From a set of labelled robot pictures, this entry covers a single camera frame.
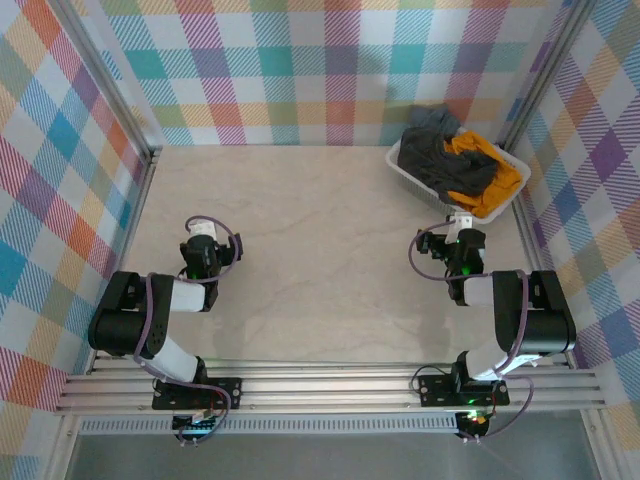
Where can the yellow t-shirt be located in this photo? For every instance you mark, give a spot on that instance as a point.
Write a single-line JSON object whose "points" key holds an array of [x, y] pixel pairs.
{"points": [[495, 190]]}

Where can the blue-grey t-shirt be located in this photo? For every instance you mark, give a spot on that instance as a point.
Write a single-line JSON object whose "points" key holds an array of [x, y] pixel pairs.
{"points": [[437, 117]]}

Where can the dark grey t-shirt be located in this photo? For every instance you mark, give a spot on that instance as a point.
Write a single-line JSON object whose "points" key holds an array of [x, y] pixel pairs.
{"points": [[435, 160]]}

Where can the white plastic laundry basket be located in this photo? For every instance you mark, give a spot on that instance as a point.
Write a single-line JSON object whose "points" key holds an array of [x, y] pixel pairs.
{"points": [[417, 187]]}

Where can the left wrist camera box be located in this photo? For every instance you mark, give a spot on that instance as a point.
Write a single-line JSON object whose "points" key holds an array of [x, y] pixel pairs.
{"points": [[235, 246]]}

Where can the aluminium frame side rail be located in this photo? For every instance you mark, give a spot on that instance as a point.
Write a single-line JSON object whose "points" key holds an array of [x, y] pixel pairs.
{"points": [[537, 250], [132, 215]]}

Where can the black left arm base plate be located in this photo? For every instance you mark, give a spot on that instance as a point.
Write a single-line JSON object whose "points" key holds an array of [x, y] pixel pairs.
{"points": [[227, 392]]}

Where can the aluminium front frame beam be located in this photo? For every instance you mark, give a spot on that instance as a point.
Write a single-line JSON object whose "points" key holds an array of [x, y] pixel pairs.
{"points": [[325, 390]]}

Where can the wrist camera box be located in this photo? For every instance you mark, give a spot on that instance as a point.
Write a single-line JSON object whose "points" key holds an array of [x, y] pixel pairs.
{"points": [[235, 246], [428, 242]]}

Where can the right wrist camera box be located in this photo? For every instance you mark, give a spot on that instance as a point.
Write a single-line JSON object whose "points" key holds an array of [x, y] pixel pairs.
{"points": [[428, 242]]}

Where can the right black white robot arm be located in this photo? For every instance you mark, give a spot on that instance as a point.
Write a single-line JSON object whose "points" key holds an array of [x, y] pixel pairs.
{"points": [[545, 325]]}

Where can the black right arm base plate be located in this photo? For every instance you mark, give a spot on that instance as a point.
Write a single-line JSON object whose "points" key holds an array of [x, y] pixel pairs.
{"points": [[435, 390]]}

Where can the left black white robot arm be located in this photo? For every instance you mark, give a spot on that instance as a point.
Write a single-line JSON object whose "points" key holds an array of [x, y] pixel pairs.
{"points": [[120, 325]]}

